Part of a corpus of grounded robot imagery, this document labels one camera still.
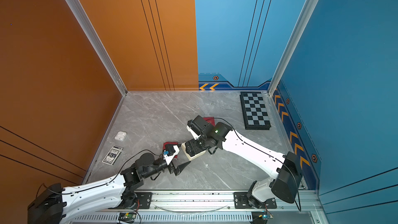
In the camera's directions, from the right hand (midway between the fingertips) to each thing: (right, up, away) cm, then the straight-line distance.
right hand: (193, 147), depth 74 cm
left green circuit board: (-31, -32, -2) cm, 45 cm away
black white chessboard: (+40, +16, +32) cm, 53 cm away
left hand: (-4, -2, +1) cm, 5 cm away
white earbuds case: (-47, +1, +21) cm, 51 cm away
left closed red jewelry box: (-16, -2, +18) cm, 24 cm away
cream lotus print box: (-1, -1, -9) cm, 9 cm away
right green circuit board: (+31, -31, -4) cm, 44 cm away
